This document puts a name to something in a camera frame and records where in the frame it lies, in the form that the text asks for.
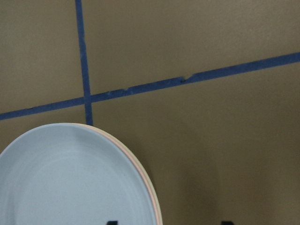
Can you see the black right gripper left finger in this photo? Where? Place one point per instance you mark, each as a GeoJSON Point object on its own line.
{"type": "Point", "coordinates": [114, 222]}

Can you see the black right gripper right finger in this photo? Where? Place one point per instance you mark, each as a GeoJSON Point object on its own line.
{"type": "Point", "coordinates": [226, 222]}

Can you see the cream plate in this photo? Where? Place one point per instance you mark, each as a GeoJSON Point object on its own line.
{"type": "Point", "coordinates": [139, 167]}

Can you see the light blue plate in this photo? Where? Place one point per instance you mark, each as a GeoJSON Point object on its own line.
{"type": "Point", "coordinates": [67, 174]}

